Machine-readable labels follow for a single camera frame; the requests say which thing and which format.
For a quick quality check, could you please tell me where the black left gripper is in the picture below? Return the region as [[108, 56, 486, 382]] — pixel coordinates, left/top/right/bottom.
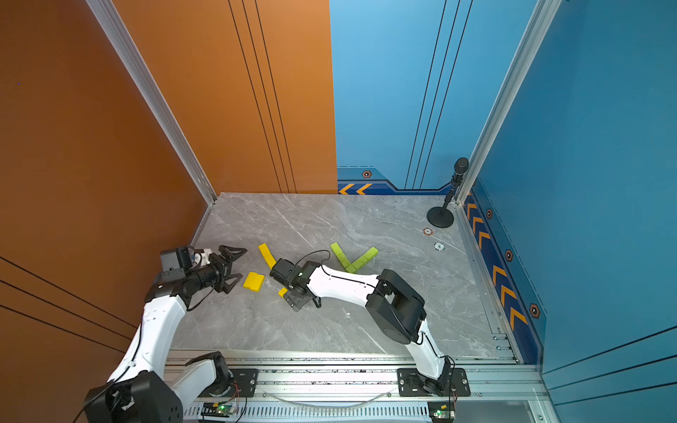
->
[[188, 246, 247, 293]]

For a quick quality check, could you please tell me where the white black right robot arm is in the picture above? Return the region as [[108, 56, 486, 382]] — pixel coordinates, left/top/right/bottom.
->
[[270, 259, 455, 397]]

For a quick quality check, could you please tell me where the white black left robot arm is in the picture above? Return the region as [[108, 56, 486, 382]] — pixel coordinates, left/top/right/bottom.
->
[[80, 245, 247, 422]]

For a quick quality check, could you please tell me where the green circuit board left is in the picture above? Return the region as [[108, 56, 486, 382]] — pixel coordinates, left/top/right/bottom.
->
[[199, 403, 239, 419]]

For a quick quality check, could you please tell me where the green circuit board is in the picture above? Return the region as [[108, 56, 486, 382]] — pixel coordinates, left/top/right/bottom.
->
[[427, 402, 456, 423], [199, 403, 239, 419]]

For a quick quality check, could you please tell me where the black microphone stand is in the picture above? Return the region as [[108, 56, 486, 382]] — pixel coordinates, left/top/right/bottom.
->
[[427, 158, 470, 228]]

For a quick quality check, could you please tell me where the green circuit board right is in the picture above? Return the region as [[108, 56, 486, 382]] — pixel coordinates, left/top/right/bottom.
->
[[427, 402, 456, 423]]

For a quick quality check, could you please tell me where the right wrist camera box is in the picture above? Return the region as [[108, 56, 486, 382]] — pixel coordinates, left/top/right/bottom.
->
[[270, 258, 303, 288]]

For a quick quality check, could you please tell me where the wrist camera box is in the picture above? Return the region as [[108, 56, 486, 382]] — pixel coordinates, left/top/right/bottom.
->
[[270, 258, 303, 288], [160, 246, 212, 272]]

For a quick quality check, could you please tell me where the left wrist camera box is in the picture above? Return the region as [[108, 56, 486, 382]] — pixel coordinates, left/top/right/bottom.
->
[[160, 246, 212, 272]]

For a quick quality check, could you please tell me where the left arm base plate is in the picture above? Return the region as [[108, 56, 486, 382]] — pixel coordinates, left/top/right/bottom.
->
[[201, 368, 258, 399]]

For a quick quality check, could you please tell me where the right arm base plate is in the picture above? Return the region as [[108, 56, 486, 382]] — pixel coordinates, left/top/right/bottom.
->
[[397, 368, 472, 398]]

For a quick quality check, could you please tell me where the aluminium front rail frame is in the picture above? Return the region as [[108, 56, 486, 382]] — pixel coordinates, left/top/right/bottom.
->
[[183, 351, 559, 422]]

